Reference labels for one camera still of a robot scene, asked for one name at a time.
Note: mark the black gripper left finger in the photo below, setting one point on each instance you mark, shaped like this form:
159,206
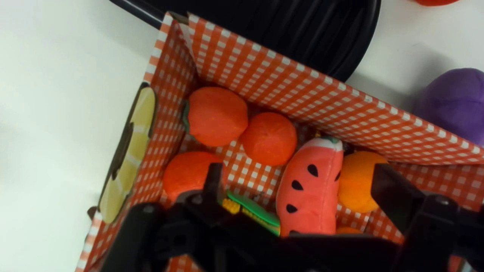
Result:
213,187

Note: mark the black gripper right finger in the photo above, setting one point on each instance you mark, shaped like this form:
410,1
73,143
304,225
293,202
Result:
398,202

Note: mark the watermelon slice plush toy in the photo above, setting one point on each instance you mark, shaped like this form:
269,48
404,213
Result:
309,190

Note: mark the red-orange plush ball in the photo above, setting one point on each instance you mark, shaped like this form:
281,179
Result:
268,140
185,175

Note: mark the yellow-orange plush orange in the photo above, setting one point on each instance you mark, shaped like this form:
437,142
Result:
357,182

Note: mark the green yellow plush vegetable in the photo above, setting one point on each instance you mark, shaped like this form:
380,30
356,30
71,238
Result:
254,213

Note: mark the red plush tomato green leaf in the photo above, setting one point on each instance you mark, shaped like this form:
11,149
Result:
216,116

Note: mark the purple plush fruit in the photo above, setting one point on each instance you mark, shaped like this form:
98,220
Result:
454,107

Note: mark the red plush ball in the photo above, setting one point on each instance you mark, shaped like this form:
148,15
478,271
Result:
436,2

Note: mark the orange checkered cardboard box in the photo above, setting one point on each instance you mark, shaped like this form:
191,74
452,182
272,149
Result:
322,101

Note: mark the black plastic tray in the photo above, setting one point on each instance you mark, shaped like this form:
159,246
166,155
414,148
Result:
281,31

